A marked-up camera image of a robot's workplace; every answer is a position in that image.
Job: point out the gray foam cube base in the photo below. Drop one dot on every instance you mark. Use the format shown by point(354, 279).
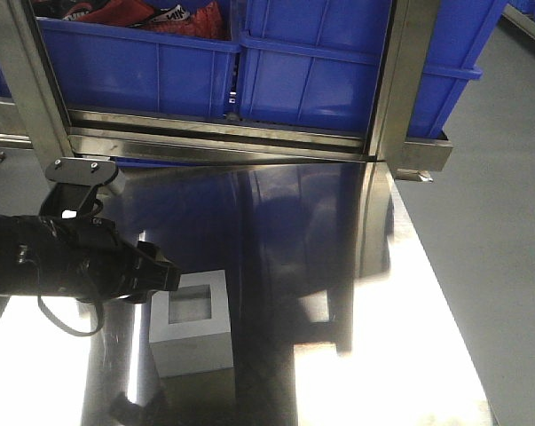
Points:
point(190, 328)

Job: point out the blue bin with red items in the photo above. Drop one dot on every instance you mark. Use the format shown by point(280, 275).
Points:
point(133, 69)

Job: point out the red packaged items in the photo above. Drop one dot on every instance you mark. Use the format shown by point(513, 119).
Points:
point(204, 22)

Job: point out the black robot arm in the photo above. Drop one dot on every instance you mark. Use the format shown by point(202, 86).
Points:
point(19, 271)

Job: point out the stainless steel rack frame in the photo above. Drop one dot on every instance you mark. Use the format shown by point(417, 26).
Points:
point(36, 116)

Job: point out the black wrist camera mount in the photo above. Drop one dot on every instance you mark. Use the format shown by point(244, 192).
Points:
point(76, 185)

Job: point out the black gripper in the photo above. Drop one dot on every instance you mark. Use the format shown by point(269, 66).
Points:
point(86, 258)

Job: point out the blue plastic bin right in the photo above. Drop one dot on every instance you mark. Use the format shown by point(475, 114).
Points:
point(316, 63)

